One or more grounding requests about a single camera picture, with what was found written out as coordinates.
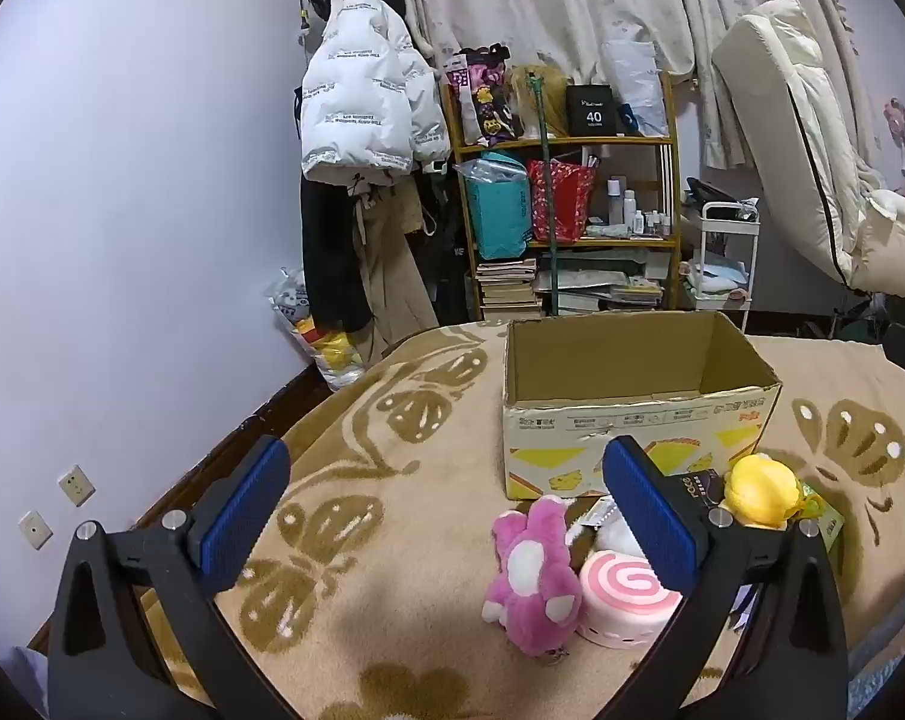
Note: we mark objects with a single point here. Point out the black hanging garment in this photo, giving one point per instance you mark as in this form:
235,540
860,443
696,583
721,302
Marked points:
328,262

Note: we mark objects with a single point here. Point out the black tissue pack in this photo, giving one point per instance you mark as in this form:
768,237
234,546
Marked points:
692,486

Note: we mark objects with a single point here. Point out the wooden shelf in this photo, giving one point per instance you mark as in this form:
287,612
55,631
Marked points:
572,140

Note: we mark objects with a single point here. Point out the printed cardboard box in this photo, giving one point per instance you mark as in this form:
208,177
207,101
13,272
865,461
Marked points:
632,420

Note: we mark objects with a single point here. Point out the pile of magazines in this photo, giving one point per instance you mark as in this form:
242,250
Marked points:
609,285

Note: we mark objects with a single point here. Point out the white plastic bag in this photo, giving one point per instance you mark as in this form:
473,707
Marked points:
632,82

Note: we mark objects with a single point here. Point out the green packet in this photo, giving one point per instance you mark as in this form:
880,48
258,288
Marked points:
827,521

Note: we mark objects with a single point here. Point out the white puffer jacket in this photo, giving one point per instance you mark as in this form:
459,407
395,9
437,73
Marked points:
362,90

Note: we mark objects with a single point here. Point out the yellow plush duck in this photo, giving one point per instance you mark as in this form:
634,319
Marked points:
756,491

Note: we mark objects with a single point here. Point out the pink swirl roll plush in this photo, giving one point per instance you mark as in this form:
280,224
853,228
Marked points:
621,592

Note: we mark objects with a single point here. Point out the beige patterned blanket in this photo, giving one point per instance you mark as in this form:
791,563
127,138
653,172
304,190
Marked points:
392,615

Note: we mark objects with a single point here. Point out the red gift bag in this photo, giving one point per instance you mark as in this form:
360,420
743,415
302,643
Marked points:
568,199

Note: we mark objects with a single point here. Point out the beige trousers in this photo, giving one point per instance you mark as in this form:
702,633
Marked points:
392,277

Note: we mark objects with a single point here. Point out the blond wig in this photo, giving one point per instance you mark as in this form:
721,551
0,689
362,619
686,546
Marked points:
527,101

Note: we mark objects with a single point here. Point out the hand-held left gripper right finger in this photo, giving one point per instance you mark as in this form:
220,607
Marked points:
651,525

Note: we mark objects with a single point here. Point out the black and white plush penguin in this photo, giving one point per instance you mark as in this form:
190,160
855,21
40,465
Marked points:
617,536

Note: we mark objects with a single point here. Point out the black bag on cart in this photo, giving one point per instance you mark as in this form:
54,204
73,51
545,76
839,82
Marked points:
711,191

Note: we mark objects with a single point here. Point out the plastic bag of plush toys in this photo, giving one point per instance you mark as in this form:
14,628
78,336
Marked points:
332,349

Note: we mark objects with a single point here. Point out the stack of books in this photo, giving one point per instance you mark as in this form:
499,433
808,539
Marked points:
508,289

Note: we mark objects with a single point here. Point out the white recliner chair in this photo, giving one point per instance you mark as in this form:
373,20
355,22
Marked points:
797,127

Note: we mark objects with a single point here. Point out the teal bag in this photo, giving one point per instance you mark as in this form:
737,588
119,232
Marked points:
497,217

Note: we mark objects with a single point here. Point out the black box with white print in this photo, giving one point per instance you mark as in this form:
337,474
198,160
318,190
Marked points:
593,116

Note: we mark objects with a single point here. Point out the green pole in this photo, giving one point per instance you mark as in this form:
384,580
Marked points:
546,187

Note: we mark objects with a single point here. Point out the white trolley cart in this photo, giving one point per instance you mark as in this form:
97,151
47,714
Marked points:
711,210

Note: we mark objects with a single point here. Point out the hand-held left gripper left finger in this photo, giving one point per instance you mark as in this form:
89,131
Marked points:
246,517

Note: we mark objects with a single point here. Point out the pink plush bunny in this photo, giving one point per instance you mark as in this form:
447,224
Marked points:
531,577

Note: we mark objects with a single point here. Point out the white wall socket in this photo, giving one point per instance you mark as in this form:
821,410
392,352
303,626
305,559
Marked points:
35,530
76,486

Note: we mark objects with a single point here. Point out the group of cosmetic bottles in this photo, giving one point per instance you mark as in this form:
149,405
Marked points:
630,210

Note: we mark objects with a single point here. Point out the floral curtain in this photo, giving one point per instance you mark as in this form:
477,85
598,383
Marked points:
557,0

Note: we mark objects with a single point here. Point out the silver foil packet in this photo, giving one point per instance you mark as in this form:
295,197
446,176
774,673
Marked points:
598,514

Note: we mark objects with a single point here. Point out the dark hanging clothes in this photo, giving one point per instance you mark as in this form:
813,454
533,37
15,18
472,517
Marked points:
448,270

